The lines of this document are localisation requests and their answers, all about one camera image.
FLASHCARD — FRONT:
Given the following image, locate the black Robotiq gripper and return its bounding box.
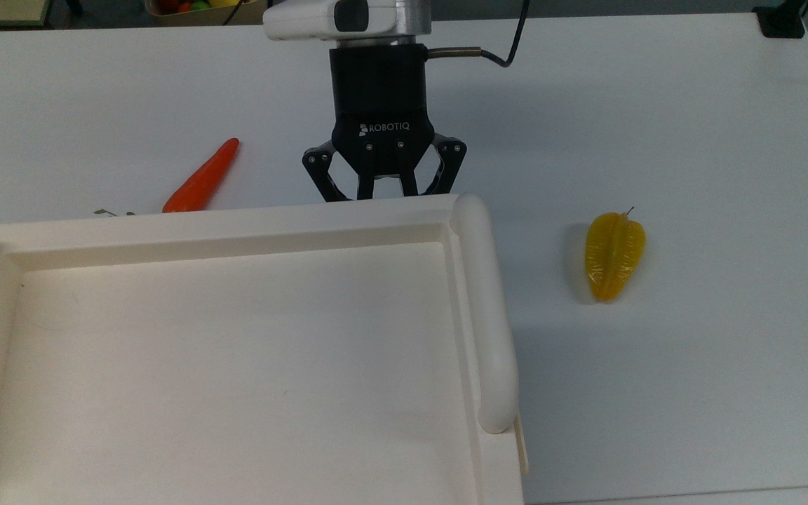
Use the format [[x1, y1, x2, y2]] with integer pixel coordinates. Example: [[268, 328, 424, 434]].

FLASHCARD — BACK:
[[302, 44, 468, 204]]

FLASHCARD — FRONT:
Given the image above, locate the orange toy carrot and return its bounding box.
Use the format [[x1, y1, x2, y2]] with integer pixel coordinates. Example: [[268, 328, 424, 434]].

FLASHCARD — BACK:
[[93, 138, 240, 217]]

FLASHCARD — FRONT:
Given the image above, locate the cardboard box with toys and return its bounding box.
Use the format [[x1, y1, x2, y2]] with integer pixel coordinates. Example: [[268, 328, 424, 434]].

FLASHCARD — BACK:
[[143, 0, 269, 27]]

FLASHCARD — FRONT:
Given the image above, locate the white wooden tray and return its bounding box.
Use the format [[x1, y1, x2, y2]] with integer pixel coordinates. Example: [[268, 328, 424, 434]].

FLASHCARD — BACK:
[[0, 193, 530, 505]]

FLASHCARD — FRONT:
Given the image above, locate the yellow toy starfruit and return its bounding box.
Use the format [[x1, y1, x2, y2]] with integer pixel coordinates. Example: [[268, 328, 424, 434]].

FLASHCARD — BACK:
[[584, 207, 647, 302]]

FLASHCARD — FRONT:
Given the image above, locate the green edged board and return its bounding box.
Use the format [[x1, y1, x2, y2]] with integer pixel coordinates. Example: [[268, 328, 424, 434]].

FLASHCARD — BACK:
[[0, 0, 53, 29]]

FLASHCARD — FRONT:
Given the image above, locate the black corner table clamp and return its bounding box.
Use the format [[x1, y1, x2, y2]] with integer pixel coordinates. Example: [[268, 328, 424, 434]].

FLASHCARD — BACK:
[[753, 4, 807, 40]]

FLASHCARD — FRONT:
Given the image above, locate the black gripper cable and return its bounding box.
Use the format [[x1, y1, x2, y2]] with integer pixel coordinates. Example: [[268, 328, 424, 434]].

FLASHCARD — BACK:
[[426, 0, 532, 69]]

